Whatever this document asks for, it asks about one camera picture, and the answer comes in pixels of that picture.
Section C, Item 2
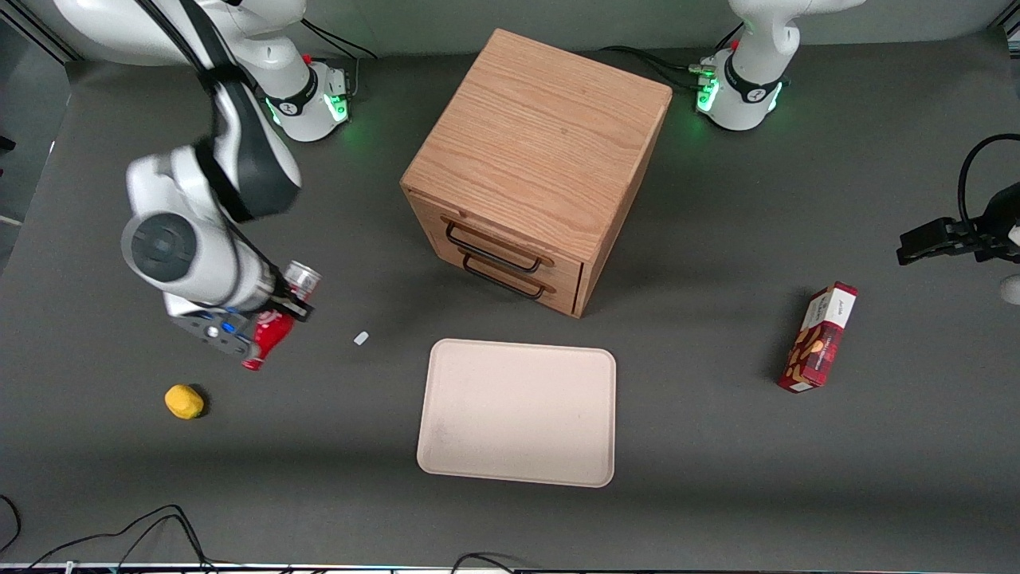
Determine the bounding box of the black floor cable bundle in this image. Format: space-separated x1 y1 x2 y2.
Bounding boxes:
24 504 218 572

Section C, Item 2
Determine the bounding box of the black wire drawer handle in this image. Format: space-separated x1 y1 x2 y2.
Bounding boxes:
445 221 544 274
462 254 547 301

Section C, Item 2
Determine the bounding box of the black right arm base cable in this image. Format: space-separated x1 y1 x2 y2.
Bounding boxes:
301 20 377 98

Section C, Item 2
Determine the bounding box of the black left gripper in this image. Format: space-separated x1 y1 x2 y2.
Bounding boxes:
896 182 1020 266

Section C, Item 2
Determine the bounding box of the black left arm base cable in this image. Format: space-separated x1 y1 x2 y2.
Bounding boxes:
598 24 743 90

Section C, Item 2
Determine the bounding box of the yellow lemon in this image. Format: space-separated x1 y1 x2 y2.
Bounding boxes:
165 384 205 420

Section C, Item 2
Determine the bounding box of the wooden drawer cabinet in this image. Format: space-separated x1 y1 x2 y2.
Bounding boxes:
400 29 673 319

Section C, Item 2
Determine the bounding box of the red cookie box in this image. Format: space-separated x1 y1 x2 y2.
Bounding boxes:
778 281 859 393

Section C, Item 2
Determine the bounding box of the black arm base cable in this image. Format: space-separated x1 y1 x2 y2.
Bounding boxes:
301 20 377 98
598 24 743 90

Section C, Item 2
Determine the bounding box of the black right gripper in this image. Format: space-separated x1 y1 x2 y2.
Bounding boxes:
267 275 316 323

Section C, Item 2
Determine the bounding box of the beige plastic tray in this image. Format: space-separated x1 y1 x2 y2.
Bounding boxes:
417 339 618 488

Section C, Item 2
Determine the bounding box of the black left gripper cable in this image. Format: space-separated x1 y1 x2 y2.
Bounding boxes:
959 134 1020 234

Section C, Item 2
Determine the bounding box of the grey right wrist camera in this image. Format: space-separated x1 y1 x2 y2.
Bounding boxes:
165 295 257 370

